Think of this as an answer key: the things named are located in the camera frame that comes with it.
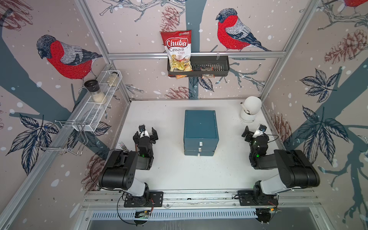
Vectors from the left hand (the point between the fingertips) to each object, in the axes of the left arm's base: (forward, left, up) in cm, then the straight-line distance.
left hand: (147, 126), depth 90 cm
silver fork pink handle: (-8, +18, -10) cm, 22 cm away
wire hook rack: (-21, +24, +25) cm, 41 cm away
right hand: (0, -69, -1) cm, 69 cm away
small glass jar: (+19, +20, +23) cm, 36 cm away
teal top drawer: (-15, -33, +8) cm, 37 cm away
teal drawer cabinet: (-13, -33, +11) cm, 37 cm away
